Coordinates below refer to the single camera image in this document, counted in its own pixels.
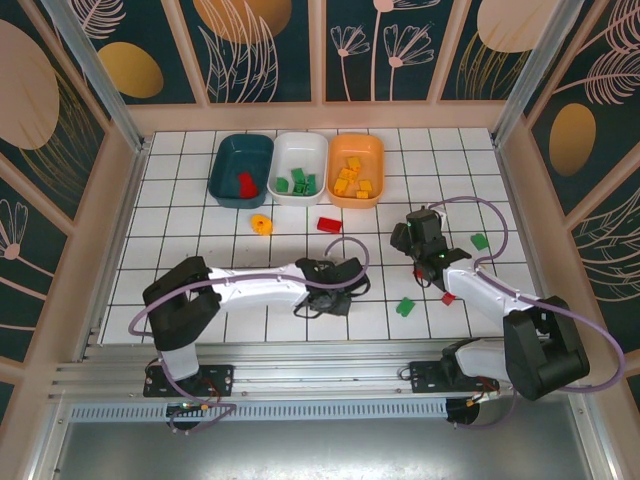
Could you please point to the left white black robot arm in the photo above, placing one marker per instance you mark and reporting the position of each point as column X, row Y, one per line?
column 250, row 287

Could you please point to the long red lego brick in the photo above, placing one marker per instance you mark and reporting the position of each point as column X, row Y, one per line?
column 328, row 224

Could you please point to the white plastic bin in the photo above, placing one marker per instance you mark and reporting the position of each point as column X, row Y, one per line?
column 300, row 150

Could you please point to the yellow round lego piece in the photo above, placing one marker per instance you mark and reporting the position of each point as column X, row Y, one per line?
column 259, row 226

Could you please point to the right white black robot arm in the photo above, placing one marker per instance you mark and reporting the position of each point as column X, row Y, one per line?
column 480, row 292

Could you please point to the teal plastic bin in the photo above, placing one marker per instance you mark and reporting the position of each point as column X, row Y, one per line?
column 240, row 155

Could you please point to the orange plastic bin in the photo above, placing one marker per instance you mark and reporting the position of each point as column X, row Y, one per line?
column 370, row 150

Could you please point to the dark green lego brick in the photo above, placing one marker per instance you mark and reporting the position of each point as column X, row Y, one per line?
column 300, row 189

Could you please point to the aluminium mounting rail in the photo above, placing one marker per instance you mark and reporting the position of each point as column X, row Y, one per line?
column 320, row 367

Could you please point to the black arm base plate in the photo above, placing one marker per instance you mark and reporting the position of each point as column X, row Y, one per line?
column 215, row 375
column 425, row 375

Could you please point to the aluminium corner post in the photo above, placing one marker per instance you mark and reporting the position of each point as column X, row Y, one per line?
column 100, row 75
column 528, row 75

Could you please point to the small yellow lego brick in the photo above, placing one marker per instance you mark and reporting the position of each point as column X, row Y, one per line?
column 362, row 194

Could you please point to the grey metal sheet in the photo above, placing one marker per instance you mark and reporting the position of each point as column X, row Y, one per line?
column 320, row 450

